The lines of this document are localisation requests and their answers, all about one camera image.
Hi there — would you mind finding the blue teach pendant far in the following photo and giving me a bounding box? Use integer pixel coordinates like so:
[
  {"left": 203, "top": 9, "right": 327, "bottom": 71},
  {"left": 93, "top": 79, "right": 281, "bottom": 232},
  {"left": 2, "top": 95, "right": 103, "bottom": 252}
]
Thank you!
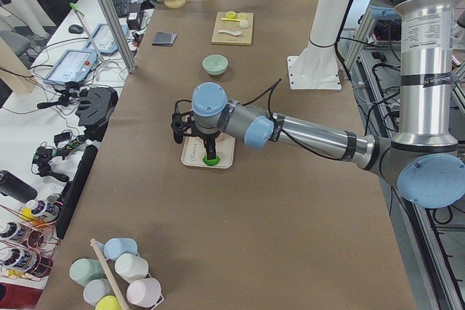
[{"left": 92, "top": 23, "right": 118, "bottom": 56}]

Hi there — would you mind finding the yellow plastic knife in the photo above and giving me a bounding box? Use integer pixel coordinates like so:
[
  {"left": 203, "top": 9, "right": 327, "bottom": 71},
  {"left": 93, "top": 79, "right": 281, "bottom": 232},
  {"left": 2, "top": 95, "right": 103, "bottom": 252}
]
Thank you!
[{"left": 220, "top": 17, "right": 241, "bottom": 22}]

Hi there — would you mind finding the bamboo cutting board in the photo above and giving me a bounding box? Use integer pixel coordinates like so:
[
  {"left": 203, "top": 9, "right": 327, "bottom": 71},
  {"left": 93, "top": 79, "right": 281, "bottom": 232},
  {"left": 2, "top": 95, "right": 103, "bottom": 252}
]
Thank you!
[{"left": 211, "top": 12, "right": 254, "bottom": 46}]

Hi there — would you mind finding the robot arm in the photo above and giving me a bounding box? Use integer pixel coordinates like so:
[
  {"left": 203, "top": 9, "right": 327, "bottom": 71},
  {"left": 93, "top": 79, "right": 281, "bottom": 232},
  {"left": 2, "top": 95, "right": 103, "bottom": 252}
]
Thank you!
[{"left": 171, "top": 0, "right": 464, "bottom": 208}]

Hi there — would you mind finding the white ceramic spoon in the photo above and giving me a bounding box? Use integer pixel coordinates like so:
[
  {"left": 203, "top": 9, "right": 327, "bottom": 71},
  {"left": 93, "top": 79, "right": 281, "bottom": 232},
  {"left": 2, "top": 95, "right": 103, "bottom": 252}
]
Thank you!
[{"left": 217, "top": 30, "right": 242, "bottom": 37}]

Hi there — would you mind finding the aluminium frame post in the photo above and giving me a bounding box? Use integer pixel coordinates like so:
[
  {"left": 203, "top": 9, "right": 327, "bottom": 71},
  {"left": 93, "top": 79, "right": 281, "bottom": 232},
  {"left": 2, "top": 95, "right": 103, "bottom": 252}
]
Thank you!
[{"left": 97, "top": 0, "right": 136, "bottom": 73}]

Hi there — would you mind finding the green lime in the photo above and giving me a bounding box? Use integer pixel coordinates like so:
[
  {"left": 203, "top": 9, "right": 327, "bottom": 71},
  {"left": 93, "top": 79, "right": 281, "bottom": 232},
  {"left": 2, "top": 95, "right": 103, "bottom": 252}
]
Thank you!
[{"left": 202, "top": 155, "right": 221, "bottom": 166}]

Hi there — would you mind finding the mint green bowl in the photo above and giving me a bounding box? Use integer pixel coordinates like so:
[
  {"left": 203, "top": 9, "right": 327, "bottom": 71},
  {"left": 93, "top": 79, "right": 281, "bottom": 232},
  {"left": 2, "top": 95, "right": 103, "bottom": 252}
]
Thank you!
[{"left": 202, "top": 54, "right": 229, "bottom": 76}]

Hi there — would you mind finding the pastel cup rack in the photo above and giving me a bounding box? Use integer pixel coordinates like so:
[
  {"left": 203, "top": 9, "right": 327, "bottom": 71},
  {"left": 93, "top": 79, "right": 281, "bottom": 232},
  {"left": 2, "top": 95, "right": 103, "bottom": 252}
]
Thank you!
[{"left": 69, "top": 237, "right": 164, "bottom": 309}]

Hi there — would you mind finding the blue teach pendant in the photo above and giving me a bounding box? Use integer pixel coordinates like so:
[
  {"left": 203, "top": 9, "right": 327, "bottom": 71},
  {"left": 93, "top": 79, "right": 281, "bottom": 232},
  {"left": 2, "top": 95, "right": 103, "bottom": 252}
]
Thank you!
[
  {"left": 44, "top": 49, "right": 97, "bottom": 86},
  {"left": 92, "top": 23, "right": 118, "bottom": 56}
]

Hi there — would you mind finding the lower lemon slice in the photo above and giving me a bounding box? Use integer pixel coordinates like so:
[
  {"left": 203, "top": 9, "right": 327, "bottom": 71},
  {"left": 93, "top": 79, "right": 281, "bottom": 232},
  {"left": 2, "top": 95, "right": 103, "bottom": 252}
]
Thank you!
[{"left": 225, "top": 11, "right": 236, "bottom": 18}]

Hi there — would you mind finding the cream rabbit tray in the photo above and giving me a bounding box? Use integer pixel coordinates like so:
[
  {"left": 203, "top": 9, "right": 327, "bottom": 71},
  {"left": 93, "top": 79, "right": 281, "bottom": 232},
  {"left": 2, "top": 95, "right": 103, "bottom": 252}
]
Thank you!
[{"left": 181, "top": 134, "right": 235, "bottom": 169}]

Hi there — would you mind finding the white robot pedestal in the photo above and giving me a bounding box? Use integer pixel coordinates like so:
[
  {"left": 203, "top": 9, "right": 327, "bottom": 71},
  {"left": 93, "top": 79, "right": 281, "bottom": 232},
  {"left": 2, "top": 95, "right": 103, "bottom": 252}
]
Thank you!
[{"left": 288, "top": 0, "right": 350, "bottom": 90}]

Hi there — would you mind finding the grey folded cloth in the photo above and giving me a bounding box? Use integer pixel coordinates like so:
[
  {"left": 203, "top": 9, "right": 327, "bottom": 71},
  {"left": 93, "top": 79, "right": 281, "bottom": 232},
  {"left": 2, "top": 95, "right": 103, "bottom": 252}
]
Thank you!
[{"left": 152, "top": 31, "right": 177, "bottom": 46}]

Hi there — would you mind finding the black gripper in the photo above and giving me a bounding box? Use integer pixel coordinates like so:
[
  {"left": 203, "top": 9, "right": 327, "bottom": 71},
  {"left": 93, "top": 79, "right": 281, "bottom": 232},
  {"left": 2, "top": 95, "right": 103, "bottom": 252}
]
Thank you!
[{"left": 171, "top": 111, "right": 220, "bottom": 160}]

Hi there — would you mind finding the blue teach pendant near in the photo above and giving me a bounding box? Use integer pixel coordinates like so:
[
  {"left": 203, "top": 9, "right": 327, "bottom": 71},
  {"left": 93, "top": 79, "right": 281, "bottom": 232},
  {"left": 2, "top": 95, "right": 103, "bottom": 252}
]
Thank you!
[{"left": 44, "top": 49, "right": 97, "bottom": 86}]

